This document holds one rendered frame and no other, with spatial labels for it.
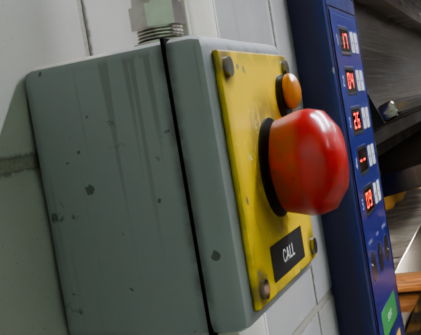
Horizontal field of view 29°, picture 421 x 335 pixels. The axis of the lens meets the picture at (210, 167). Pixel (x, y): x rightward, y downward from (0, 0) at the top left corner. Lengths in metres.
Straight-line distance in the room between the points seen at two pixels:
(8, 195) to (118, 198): 0.04
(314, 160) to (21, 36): 0.11
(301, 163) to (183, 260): 0.05
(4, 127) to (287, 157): 0.10
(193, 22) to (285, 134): 0.14
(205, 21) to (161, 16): 0.12
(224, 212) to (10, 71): 0.09
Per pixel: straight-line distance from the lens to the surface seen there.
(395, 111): 0.91
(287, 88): 0.33
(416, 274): 1.27
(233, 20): 0.54
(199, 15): 0.42
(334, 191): 0.29
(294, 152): 0.29
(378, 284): 0.74
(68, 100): 0.28
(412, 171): 0.91
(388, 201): 2.19
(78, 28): 0.34
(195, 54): 0.27
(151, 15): 0.32
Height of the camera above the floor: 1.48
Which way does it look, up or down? 3 degrees down
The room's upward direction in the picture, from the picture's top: 9 degrees counter-clockwise
